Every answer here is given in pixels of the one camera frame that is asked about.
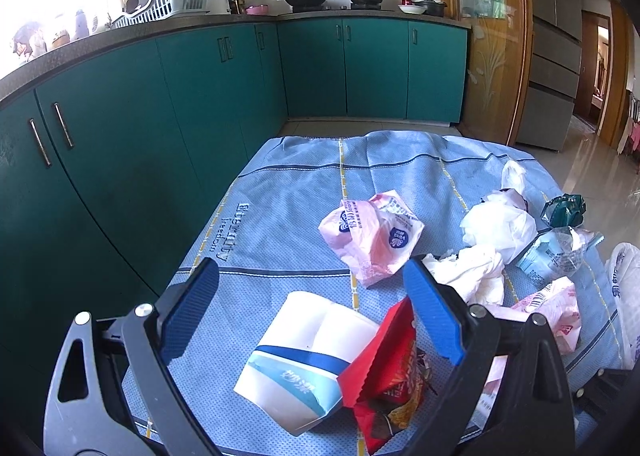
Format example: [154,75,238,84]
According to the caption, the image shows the dark kitchen countertop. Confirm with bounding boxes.
[0,6,473,107]

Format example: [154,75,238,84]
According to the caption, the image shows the black casserole pot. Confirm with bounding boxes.
[412,0,448,17]

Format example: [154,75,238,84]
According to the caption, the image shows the dark green crumpled wrapper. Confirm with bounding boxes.
[540,193,587,229]

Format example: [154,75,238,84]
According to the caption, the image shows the wooden framed glass door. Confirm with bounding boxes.
[434,0,533,147]

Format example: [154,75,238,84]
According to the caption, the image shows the white dish rack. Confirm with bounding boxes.
[111,0,213,30]

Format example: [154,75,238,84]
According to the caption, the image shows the brown lumpy item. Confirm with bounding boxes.
[12,21,48,60]

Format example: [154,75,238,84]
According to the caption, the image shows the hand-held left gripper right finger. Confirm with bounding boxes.
[402,253,576,456]

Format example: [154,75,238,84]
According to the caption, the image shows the white carton with blue stripe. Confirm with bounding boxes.
[233,291,381,437]

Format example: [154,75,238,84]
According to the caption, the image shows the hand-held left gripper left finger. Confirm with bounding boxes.
[42,257,221,456]

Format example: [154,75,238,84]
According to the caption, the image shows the pink crumpled wrapper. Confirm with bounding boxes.
[482,276,581,387]

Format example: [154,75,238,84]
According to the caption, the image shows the pink plastic tissue bag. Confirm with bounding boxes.
[319,190,426,288]

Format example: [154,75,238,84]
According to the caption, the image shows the white tissue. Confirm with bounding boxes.
[421,245,506,306]

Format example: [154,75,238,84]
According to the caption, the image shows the grey refrigerator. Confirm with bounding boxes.
[515,0,586,152]

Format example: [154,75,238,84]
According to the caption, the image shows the teal kitchen cabinets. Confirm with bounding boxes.
[0,16,471,437]

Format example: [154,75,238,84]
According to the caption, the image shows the white printed garbage bag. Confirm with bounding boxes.
[604,242,640,372]

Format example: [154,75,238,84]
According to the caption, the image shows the red snack wrapper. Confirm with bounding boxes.
[336,297,441,454]

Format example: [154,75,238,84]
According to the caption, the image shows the blue printed tablecloth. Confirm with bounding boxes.
[122,133,640,456]

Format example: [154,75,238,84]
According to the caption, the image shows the clear light-blue food wrapper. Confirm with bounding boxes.
[515,226,605,284]

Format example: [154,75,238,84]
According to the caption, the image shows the white plastic bag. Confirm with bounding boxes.
[459,159,538,264]

